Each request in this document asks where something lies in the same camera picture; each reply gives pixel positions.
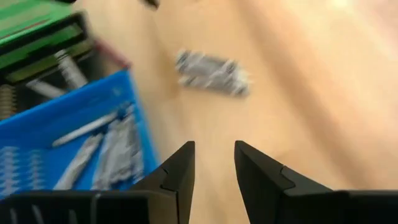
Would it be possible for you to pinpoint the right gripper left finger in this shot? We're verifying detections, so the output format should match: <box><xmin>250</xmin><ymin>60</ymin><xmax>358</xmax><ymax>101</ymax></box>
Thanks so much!
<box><xmin>0</xmin><ymin>141</ymin><xmax>196</xmax><ymax>224</ymax></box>

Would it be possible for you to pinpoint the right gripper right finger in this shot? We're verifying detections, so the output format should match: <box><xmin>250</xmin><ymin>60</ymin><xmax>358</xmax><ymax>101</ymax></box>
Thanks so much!
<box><xmin>234</xmin><ymin>140</ymin><xmax>398</xmax><ymax>224</ymax></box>

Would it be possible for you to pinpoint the dark red crayon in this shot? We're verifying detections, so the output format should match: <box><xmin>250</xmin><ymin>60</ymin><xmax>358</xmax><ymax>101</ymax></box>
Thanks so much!
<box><xmin>91</xmin><ymin>39</ymin><xmax>132</xmax><ymax>70</ymax></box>
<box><xmin>0</xmin><ymin>19</ymin><xmax>52</xmax><ymax>40</ymax></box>

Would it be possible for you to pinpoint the blue plastic basket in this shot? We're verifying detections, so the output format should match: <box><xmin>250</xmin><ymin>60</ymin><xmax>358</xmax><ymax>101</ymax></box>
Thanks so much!
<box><xmin>0</xmin><ymin>70</ymin><xmax>160</xmax><ymax>200</ymax></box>

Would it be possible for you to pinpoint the green plastic basket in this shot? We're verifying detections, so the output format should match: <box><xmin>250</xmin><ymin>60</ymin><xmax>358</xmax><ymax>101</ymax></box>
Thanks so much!
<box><xmin>0</xmin><ymin>0</ymin><xmax>77</xmax><ymax>68</ymax></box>

